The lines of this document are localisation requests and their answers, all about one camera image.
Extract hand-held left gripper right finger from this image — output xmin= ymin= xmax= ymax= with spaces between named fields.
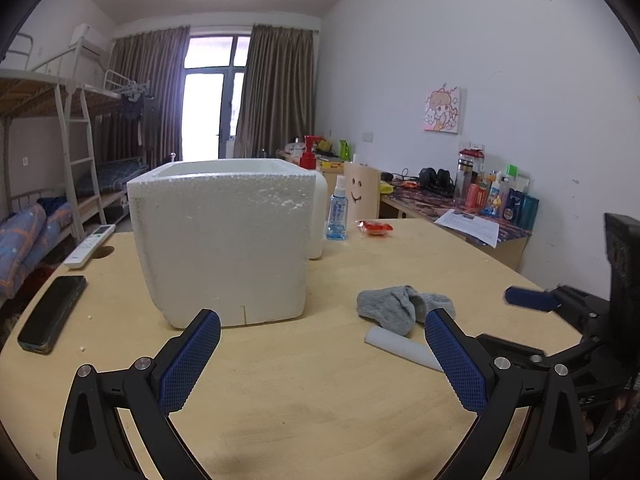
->
xmin=424 ymin=308 xmax=591 ymax=480

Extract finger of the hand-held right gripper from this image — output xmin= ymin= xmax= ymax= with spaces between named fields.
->
xmin=504 ymin=284 xmax=612 ymax=333
xmin=475 ymin=332 xmax=602 ymax=377

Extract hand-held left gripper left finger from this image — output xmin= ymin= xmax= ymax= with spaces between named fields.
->
xmin=56 ymin=308 xmax=222 ymax=480

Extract white foam sheet roll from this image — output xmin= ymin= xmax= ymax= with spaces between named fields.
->
xmin=363 ymin=325 xmax=445 ymax=373

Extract grey sock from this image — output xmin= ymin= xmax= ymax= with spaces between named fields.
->
xmin=356 ymin=285 xmax=457 ymax=337

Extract white foam box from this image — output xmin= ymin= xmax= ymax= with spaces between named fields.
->
xmin=126 ymin=158 xmax=317 ymax=330

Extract person's right hand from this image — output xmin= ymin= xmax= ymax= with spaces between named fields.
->
xmin=580 ymin=390 xmax=638 ymax=456

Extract teal bottle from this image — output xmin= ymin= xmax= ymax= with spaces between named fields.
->
xmin=520 ymin=195 xmax=541 ymax=228

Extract printed paper sheet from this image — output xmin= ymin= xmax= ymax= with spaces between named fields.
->
xmin=434 ymin=208 xmax=501 ymax=249

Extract white tube green cap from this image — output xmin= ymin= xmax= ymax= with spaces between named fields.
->
xmin=502 ymin=164 xmax=521 ymax=197

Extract tall grey water bottle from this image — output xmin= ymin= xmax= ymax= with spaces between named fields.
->
xmin=454 ymin=156 xmax=475 ymax=200

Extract black smartphone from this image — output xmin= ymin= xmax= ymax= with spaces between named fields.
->
xmin=17 ymin=275 xmax=88 ymax=355

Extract white remote control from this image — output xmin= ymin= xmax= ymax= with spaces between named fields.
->
xmin=63 ymin=225 xmax=117 ymax=268

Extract black headphones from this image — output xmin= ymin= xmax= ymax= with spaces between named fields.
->
xmin=419 ymin=167 xmax=454 ymax=194

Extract red snack packet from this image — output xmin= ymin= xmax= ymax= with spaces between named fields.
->
xmin=356 ymin=219 xmax=394 ymax=237

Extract clear blue spray bottle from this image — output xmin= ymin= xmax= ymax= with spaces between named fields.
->
xmin=325 ymin=175 xmax=348 ymax=241

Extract wooden board smiley face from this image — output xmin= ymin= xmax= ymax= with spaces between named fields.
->
xmin=342 ymin=161 xmax=381 ymax=220

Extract blue orange quilt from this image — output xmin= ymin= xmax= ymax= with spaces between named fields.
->
xmin=0 ymin=202 xmax=81 ymax=301

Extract white bottle red pump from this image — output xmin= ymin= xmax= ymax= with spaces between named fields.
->
xmin=299 ymin=135 xmax=329 ymax=261

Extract blue plaid bedding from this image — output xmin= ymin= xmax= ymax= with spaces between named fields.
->
xmin=75 ymin=157 xmax=149 ymax=196

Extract grey metal bed ladder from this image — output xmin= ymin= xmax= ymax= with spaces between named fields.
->
xmin=52 ymin=82 xmax=108 ymax=241

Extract glass balcony door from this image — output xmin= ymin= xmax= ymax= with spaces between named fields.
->
xmin=180 ymin=34 xmax=251 ymax=161

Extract dark hanging clothes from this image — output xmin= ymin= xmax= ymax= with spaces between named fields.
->
xmin=120 ymin=82 xmax=151 ymax=147

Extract brown curtain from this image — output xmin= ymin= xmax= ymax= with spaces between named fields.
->
xmin=235 ymin=22 xmax=321 ymax=161
xmin=109 ymin=25 xmax=191 ymax=166

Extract grey metal bunk bed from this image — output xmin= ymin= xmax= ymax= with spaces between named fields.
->
xmin=0 ymin=32 xmax=131 ymax=271
xmin=75 ymin=67 xmax=152 ymax=221

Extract cartoon wall picture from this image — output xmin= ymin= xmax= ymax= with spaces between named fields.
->
xmin=424 ymin=85 xmax=467 ymax=134

